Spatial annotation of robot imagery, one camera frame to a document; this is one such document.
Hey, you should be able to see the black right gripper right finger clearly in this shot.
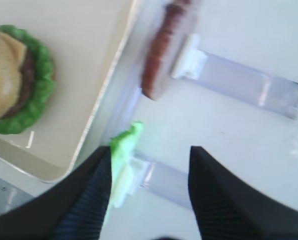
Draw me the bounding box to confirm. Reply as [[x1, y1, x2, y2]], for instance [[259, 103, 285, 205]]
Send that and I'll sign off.
[[188, 146, 298, 240]]

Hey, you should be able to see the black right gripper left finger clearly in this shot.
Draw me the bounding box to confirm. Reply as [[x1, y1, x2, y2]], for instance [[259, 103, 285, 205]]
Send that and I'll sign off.
[[0, 146, 112, 240]]

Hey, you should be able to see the bun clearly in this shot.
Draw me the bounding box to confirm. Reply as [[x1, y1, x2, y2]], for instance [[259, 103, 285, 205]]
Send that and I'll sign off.
[[0, 31, 22, 118]]

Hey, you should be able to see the clear holder under lettuce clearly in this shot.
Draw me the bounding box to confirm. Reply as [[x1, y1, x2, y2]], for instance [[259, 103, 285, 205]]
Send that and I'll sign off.
[[109, 153, 192, 209]]

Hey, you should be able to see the upright green lettuce leaf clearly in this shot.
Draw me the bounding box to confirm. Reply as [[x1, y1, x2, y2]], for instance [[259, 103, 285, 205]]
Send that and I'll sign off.
[[103, 121, 148, 225]]

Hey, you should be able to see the lettuce leaf on tray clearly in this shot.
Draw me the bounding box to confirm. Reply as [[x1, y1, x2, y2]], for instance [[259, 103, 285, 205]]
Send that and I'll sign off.
[[0, 24, 56, 135]]

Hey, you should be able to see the meat patty on tray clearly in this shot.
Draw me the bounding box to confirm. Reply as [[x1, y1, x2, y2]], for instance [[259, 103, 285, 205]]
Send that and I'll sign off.
[[0, 49, 36, 120]]

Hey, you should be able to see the cheese slice on burger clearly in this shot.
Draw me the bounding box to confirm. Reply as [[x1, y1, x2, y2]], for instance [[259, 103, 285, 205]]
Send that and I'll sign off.
[[12, 38, 27, 70]]

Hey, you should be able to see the upright brown meat patty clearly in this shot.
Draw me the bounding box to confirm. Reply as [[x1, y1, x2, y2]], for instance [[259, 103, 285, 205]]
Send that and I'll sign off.
[[140, 0, 194, 100]]

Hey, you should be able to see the clear holder under patty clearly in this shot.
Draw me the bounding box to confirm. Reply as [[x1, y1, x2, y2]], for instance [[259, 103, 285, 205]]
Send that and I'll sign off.
[[170, 33, 298, 120]]

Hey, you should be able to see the cream rectangular tray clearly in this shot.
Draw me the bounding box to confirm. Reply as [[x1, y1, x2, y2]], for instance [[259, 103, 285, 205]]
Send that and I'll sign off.
[[0, 0, 140, 183]]

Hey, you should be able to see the clear long rail right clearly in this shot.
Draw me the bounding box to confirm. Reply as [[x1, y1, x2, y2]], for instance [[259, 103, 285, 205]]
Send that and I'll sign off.
[[71, 0, 170, 176]]

